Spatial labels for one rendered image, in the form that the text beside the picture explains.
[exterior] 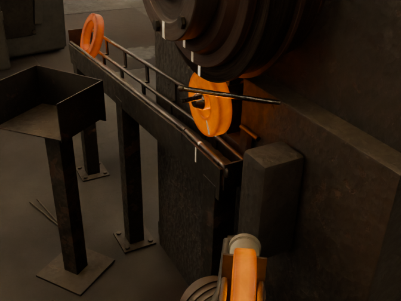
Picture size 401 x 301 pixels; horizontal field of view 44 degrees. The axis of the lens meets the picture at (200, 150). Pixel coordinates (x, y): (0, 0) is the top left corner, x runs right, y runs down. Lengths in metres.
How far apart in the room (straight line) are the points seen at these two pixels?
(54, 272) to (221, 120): 1.03
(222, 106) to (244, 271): 0.44
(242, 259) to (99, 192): 1.59
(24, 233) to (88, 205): 0.29
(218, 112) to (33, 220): 1.28
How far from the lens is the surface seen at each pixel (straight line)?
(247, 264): 0.73
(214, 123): 1.09
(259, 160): 0.94
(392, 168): 0.83
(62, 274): 1.88
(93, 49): 2.03
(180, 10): 0.96
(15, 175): 2.48
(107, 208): 2.16
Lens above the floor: 1.27
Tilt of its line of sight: 30 degrees down
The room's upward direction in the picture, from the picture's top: 2 degrees clockwise
